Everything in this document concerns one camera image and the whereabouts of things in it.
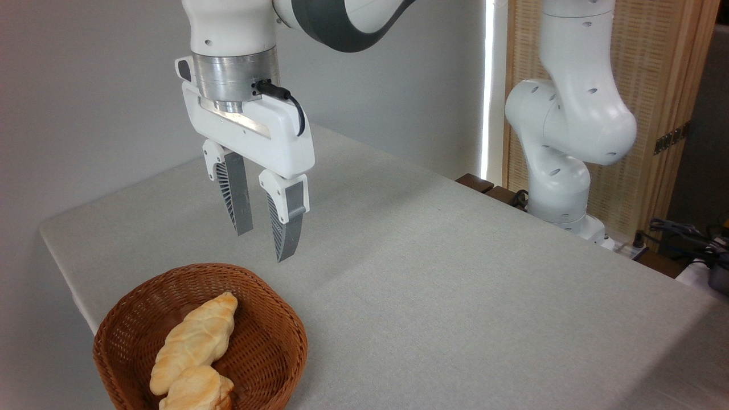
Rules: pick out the brown wicker basket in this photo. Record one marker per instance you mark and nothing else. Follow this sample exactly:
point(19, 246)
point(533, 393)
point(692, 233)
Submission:
point(267, 341)

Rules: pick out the long braided bread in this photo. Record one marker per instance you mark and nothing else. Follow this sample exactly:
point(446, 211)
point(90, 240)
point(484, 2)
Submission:
point(196, 339)

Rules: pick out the small round bread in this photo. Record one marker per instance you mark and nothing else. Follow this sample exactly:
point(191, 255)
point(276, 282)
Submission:
point(196, 390)

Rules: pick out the dark brown wooden block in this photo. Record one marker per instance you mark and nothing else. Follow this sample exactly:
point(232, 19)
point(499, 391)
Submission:
point(475, 182)
point(501, 195)

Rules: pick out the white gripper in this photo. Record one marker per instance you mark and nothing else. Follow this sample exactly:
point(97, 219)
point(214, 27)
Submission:
point(267, 139)

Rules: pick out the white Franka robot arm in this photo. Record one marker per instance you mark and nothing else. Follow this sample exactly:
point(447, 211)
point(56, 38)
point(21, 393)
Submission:
point(569, 114)

